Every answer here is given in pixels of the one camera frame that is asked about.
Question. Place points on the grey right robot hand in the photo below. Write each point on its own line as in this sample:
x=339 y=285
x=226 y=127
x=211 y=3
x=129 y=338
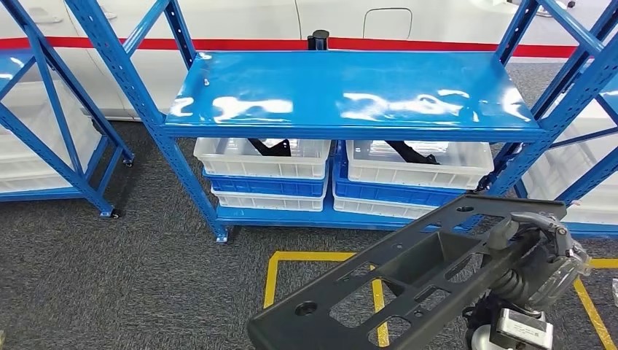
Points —
x=555 y=285

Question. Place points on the black plastic panel part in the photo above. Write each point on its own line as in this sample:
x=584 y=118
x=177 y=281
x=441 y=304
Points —
x=280 y=333

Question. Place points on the black part in bin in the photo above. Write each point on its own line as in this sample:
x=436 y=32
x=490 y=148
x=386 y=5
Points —
x=270 y=147
x=410 y=153

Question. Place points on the yellow floor tape square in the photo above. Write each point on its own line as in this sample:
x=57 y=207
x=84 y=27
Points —
x=270 y=280
x=591 y=309

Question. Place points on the large white plastic bin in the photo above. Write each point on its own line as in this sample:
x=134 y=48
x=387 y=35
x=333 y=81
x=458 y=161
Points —
x=19 y=159
x=594 y=212
x=569 y=169

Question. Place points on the red barrier belt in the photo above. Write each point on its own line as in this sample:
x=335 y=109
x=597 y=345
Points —
x=241 y=44

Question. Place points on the white car body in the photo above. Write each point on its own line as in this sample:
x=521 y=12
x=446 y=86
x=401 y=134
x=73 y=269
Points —
x=231 y=19

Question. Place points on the black stanchion post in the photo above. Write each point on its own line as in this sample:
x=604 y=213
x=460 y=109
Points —
x=317 y=39

